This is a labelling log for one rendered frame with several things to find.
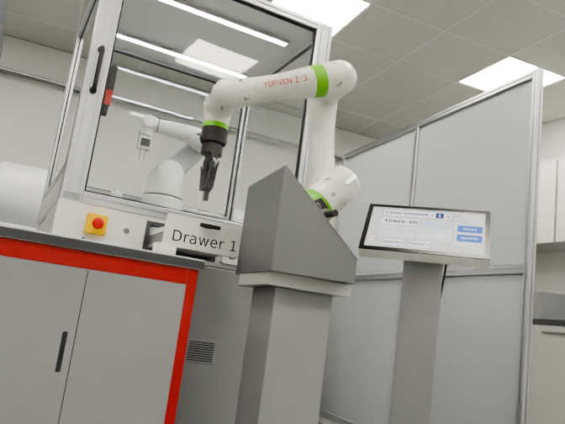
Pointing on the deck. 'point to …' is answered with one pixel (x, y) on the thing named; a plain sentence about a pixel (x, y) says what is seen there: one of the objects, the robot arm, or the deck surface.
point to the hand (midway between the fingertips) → (203, 201)
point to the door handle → (97, 70)
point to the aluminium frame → (108, 24)
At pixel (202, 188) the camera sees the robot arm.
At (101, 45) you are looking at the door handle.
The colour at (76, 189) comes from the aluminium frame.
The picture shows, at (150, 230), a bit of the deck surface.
